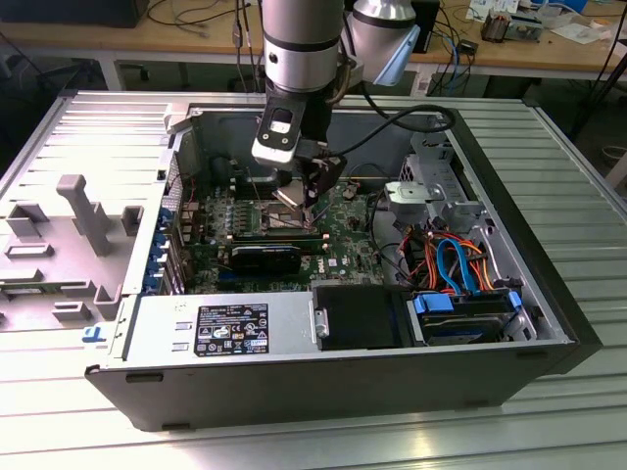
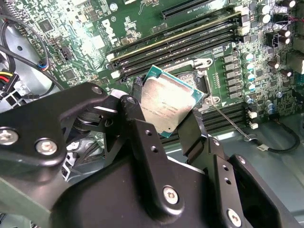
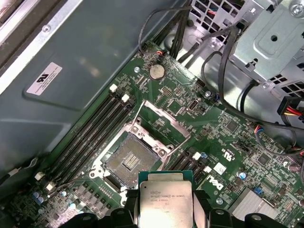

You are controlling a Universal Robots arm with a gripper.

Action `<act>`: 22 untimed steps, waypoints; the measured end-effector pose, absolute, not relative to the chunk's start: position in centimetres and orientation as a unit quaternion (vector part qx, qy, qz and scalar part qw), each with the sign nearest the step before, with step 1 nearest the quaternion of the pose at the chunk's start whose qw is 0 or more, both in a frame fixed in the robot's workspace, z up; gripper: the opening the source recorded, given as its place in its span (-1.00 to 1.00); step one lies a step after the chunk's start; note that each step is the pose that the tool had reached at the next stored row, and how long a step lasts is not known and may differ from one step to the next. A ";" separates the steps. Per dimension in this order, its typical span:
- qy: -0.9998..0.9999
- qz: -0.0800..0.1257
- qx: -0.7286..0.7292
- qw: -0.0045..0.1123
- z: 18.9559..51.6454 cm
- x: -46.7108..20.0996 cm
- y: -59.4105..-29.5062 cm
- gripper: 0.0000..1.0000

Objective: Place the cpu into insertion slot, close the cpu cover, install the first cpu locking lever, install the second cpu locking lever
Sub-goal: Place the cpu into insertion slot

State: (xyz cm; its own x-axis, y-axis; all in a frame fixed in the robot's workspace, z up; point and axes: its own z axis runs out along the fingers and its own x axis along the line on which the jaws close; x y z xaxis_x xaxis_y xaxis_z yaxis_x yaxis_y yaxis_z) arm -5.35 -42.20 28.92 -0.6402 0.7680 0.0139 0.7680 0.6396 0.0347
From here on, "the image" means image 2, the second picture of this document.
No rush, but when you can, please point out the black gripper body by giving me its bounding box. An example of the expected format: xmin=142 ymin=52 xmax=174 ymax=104
xmin=51 ymin=154 xmax=226 ymax=228

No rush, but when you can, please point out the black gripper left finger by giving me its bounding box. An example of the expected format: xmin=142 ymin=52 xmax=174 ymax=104
xmin=0 ymin=76 xmax=186 ymax=216

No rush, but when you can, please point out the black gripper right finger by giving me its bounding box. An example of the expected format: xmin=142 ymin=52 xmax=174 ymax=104
xmin=178 ymin=108 xmax=304 ymax=228

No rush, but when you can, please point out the metal wire locking lever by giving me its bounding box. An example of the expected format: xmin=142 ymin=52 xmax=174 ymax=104
xmin=212 ymin=105 xmax=257 ymax=141

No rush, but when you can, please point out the silver green CPU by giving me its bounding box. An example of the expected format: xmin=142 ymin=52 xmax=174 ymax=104
xmin=139 ymin=64 xmax=205 ymax=139

